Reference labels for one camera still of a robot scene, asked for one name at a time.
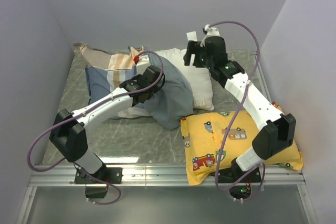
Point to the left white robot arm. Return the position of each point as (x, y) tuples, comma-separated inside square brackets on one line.
[(70, 130)]

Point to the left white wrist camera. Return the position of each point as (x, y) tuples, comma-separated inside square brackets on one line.
[(141, 63)]

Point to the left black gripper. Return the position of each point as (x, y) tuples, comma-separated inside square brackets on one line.
[(137, 76)]

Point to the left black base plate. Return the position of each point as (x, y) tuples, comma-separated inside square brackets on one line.
[(111, 175)]

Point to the yellow cartoon vehicle pillow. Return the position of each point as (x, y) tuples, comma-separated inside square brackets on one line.
[(203, 141)]

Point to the blue plaid pillowcase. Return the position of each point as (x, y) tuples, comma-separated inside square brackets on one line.
[(105, 72)]

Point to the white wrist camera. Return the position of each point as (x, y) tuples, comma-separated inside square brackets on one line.
[(209, 31), (141, 63)]

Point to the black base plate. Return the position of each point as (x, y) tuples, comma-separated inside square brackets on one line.
[(230, 175), (111, 175)]

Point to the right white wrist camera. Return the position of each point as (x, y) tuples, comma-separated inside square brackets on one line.
[(209, 31)]

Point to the white pillow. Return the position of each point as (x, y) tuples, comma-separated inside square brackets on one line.
[(198, 78)]

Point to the aluminium rail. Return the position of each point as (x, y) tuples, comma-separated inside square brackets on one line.
[(152, 175), (263, 83)]

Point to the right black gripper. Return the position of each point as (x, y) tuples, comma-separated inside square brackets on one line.
[(193, 48)]

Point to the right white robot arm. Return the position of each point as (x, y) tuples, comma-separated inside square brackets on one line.
[(276, 130)]

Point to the black box under left base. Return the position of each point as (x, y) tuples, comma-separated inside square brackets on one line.
[(96, 192)]

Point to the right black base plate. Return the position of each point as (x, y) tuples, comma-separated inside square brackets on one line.
[(230, 175)]

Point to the aluminium right side rail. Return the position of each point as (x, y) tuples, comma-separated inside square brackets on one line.
[(263, 83)]

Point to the aluminium front rail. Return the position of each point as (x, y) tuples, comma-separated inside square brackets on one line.
[(152, 175)]

